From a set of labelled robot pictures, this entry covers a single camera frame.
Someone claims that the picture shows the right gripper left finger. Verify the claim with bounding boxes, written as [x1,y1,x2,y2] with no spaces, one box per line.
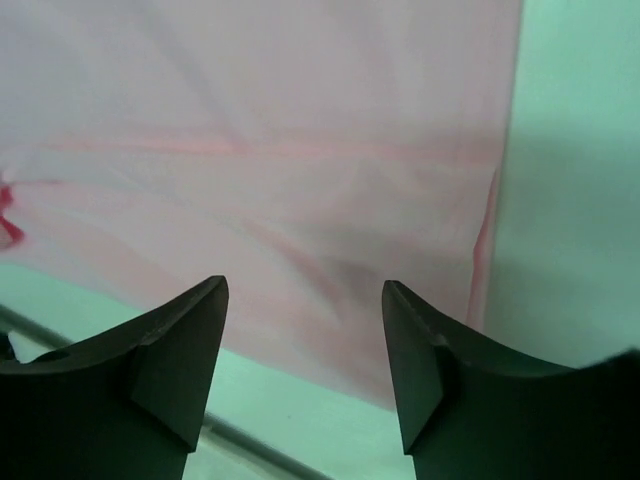
[1,276,229,480]

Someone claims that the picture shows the pink t shirt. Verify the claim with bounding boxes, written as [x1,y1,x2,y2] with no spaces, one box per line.
[1,1,522,408]

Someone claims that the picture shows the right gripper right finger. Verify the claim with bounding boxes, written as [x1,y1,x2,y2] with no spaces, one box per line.
[382,281,639,479]

